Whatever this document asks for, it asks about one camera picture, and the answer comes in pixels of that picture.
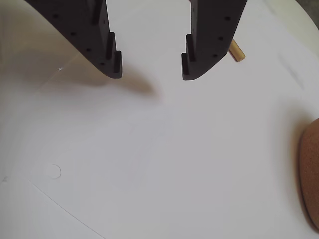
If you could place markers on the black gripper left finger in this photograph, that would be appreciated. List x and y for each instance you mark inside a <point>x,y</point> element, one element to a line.
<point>82,27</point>

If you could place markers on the round cork pen holder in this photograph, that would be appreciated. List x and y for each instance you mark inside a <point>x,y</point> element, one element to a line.
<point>310,174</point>

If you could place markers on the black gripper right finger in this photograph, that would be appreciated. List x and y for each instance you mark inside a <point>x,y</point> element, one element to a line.
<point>211,27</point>

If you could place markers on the wooden stick pen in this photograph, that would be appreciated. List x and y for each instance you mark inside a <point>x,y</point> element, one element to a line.
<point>237,51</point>

